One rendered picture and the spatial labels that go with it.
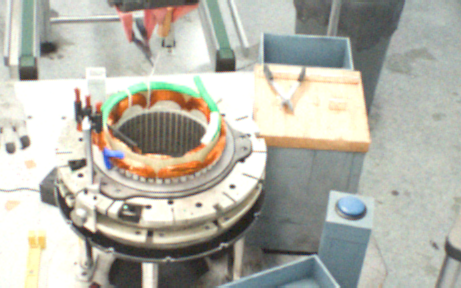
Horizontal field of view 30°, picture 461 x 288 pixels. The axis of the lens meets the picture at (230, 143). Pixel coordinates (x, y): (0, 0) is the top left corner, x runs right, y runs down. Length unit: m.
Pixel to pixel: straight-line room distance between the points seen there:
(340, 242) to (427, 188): 1.67
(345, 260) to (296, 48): 0.48
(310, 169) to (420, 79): 2.08
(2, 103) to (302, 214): 0.72
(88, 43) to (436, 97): 1.39
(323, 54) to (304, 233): 0.35
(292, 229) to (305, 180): 0.12
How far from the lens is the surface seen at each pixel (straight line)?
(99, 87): 1.31
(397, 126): 3.23
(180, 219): 1.20
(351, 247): 1.35
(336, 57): 1.68
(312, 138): 1.41
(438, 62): 3.63
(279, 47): 1.66
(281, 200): 1.50
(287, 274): 1.21
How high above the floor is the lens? 1.95
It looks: 40 degrees down
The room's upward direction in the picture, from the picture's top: 5 degrees clockwise
